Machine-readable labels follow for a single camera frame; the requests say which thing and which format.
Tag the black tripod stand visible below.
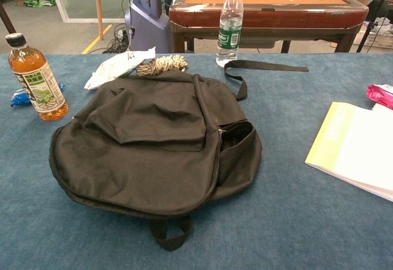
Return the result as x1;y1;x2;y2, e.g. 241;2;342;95
356;0;393;53

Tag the wooden pole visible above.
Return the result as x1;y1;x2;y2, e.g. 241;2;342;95
93;0;105;41

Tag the white plastic basket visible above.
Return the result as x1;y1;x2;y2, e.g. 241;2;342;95
352;30;393;50

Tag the white paper card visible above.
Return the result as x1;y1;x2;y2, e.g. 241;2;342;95
370;102;393;115

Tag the brown mahjong table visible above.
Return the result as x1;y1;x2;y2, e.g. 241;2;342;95
168;0;369;53

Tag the pink white pouch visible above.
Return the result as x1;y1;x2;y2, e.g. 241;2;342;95
367;83;393;110

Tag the blue felt table cover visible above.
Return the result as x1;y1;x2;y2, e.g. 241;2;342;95
0;52;393;270

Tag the clear water bottle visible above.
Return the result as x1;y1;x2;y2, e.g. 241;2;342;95
216;0;244;68

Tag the yellow white booklet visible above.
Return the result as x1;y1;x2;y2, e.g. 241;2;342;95
305;101;393;203

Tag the floor cable bundle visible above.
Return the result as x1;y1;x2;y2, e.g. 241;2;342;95
103;23;136;55

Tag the green cloth heap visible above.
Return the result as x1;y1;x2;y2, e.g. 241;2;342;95
23;0;57;9

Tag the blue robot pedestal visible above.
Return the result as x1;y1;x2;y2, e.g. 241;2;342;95
124;0;171;53

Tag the white snack bag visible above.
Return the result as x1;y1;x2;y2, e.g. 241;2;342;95
84;46;157;90

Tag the amber tea bottle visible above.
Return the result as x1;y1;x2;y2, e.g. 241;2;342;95
5;33;69;122

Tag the blue snack wrapper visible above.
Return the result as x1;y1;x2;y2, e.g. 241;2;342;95
10;83;66;107

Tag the beige black rope bundle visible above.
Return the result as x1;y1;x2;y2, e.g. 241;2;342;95
136;54;189;77

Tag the black fabric backpack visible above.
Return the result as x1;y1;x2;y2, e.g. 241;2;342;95
49;60;309;252

